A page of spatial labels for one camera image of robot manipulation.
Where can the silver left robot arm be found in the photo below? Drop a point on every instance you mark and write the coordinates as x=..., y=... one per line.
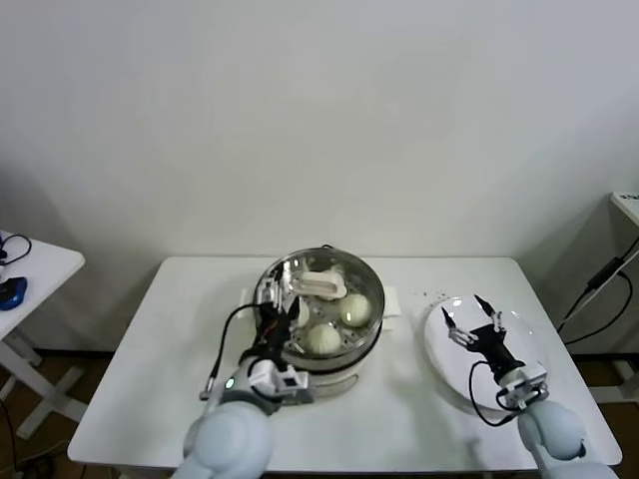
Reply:
x=229, y=434

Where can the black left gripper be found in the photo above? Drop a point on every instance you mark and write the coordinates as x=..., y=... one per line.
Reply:
x=272, y=332

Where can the steel steamer basket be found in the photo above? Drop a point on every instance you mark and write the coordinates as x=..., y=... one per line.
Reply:
x=394, y=302

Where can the blue device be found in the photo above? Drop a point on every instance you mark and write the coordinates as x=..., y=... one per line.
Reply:
x=12, y=294

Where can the white round plate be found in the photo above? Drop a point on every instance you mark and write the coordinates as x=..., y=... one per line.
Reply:
x=444, y=354

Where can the cream electric cooker base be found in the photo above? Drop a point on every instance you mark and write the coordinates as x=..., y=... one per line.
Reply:
x=344, y=381

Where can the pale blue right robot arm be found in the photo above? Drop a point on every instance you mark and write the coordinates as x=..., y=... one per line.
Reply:
x=554, y=434

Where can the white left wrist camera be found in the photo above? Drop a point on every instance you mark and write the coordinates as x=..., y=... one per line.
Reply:
x=284, y=384

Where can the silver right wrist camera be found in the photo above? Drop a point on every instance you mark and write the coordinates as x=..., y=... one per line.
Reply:
x=524, y=384

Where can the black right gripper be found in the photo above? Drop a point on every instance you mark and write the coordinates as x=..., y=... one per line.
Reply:
x=491, y=346

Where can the white side table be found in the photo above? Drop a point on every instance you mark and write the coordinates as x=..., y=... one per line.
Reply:
x=45, y=264

